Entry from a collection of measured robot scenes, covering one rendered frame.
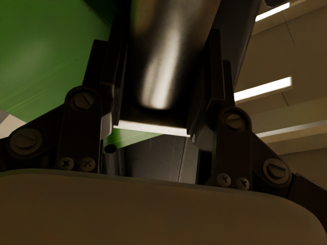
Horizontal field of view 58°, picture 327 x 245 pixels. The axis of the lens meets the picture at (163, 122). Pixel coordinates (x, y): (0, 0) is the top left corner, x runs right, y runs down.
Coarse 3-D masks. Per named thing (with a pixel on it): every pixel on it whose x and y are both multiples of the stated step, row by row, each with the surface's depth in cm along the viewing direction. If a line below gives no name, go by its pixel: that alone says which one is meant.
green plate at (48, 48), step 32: (0, 0) 13; (32, 0) 13; (64, 0) 13; (96, 0) 13; (0, 32) 14; (32, 32) 14; (64, 32) 14; (96, 32) 14; (0, 64) 16; (32, 64) 16; (64, 64) 16; (0, 96) 19; (32, 96) 19; (64, 96) 19
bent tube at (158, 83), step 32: (160, 0) 9; (192, 0) 9; (160, 32) 10; (192, 32) 10; (128, 64) 12; (160, 64) 11; (192, 64) 11; (128, 96) 14; (160, 96) 12; (128, 128) 14; (160, 128) 14
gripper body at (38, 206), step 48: (0, 192) 7; (48, 192) 7; (96, 192) 7; (144, 192) 8; (192, 192) 8; (240, 192) 8; (0, 240) 6; (48, 240) 7; (96, 240) 7; (144, 240) 7; (192, 240) 7; (240, 240) 7; (288, 240) 8
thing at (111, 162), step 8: (112, 144) 23; (104, 152) 23; (112, 152) 22; (120, 152) 25; (104, 160) 26; (112, 160) 23; (120, 160) 25; (104, 168) 27; (112, 168) 23; (120, 168) 26
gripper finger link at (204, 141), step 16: (208, 48) 12; (208, 64) 11; (224, 64) 12; (192, 80) 13; (208, 80) 11; (224, 80) 12; (192, 96) 13; (208, 96) 11; (224, 96) 10; (192, 112) 12; (208, 112) 11; (192, 128) 12; (208, 128) 11; (208, 144) 11; (256, 144) 11; (256, 160) 10; (272, 160) 10; (256, 176) 10; (272, 176) 10; (288, 176) 10
